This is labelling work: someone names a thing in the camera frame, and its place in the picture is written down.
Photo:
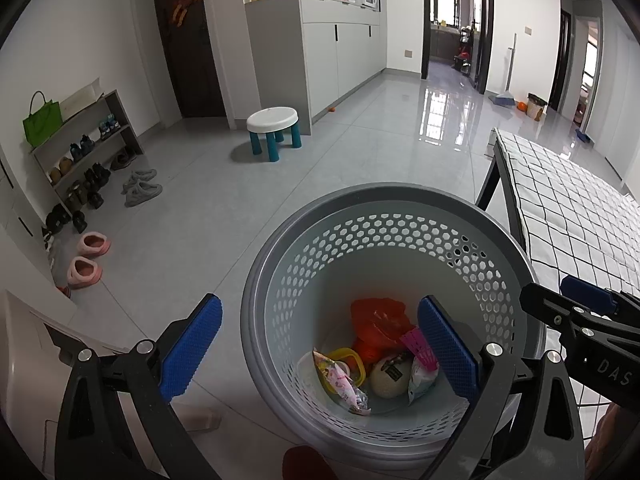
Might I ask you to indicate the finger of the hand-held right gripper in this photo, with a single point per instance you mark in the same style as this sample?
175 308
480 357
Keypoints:
587 295
542 300

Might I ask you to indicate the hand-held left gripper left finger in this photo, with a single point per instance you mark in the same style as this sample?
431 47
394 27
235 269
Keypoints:
192 345

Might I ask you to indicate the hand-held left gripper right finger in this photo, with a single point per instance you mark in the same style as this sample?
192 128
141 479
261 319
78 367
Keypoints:
447 350

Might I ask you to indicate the pink perforated plastic cone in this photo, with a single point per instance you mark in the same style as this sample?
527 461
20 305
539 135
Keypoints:
420 347

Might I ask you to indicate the white teal plastic packet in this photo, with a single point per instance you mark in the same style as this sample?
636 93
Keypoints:
420 380

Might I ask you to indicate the beige plush toy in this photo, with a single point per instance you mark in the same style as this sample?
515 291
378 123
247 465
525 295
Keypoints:
390 382

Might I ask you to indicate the red plastic bag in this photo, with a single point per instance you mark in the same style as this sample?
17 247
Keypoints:
375 325

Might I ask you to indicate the pink snack packet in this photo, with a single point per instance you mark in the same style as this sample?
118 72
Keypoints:
340 385

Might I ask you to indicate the grey perforated plastic basket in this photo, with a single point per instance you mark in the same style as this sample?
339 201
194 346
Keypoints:
380 240

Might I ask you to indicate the person's right forearm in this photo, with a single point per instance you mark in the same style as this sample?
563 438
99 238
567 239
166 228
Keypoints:
610 435

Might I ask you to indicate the white black checked tablecloth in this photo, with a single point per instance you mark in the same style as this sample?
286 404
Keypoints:
565 210

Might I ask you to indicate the pink slipper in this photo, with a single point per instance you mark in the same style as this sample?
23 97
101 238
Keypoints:
95 242
84 270

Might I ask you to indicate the grey sneaker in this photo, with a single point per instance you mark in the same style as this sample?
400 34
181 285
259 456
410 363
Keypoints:
140 176
144 194

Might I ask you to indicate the dark red slipper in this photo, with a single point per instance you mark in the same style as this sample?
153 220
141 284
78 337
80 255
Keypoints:
307 465

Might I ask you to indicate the beige waste bin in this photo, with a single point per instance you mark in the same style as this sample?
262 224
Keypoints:
537 107

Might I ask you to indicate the group of dark shoes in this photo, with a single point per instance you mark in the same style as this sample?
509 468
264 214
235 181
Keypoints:
92 177

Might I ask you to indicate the broom and dustpan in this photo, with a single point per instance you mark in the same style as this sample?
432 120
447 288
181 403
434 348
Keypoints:
502 100

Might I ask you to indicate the white stool teal legs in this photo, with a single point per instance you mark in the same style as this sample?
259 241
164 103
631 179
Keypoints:
272 119

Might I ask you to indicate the grey shoe rack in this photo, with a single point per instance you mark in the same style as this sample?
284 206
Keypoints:
120 105

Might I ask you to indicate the white paper board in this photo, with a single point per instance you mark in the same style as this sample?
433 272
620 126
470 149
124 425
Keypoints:
82 100

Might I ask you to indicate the green handbag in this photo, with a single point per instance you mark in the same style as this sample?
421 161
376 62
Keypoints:
42 120

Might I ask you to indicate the dark brown door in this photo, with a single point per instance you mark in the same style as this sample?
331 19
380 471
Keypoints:
195 70

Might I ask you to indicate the dark framed window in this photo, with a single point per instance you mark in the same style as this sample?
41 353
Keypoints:
445 0

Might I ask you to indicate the grey sideboard cabinet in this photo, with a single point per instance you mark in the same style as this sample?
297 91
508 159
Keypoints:
320 55

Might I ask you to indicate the black table frame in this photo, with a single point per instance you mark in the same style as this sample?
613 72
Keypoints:
492 180

